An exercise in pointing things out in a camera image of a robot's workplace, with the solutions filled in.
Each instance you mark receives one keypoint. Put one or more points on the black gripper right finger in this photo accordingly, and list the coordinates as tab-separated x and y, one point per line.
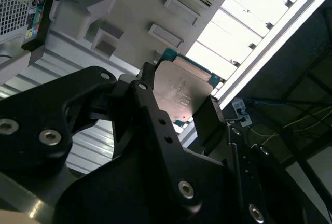
210	130

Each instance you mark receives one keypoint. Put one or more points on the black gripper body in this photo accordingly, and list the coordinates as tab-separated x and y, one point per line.
129	198

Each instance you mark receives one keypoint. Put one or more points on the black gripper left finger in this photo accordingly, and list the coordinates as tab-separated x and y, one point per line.
31	130

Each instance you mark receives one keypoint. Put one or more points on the silver CPU green board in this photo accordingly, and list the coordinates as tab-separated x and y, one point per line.
179	89

